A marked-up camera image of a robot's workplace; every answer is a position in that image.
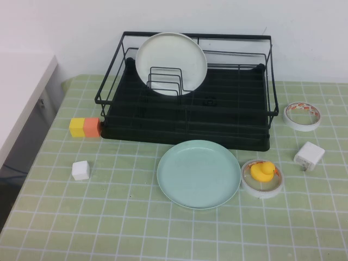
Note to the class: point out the yellow cube block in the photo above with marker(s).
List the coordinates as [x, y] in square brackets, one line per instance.
[77, 127]

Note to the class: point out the yellow rubber duck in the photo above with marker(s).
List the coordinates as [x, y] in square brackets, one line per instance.
[261, 174]

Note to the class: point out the white tape roll holding duck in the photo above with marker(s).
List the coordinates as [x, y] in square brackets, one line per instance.
[261, 193]

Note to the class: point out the green checkered tablecloth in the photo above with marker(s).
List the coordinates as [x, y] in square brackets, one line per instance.
[108, 217]

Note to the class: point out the empty white tape roll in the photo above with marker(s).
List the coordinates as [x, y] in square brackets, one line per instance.
[300, 127]

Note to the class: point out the light green round plate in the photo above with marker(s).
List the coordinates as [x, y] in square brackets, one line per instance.
[198, 174]

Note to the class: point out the white cube block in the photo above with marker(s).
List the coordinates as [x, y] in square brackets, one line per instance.
[80, 170]

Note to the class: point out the white power adapter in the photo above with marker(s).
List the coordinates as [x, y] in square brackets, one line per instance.
[310, 155]

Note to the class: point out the orange cube block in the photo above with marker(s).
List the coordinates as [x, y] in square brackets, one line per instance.
[92, 127]

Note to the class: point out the white round plate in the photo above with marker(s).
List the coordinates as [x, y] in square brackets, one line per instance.
[168, 54]

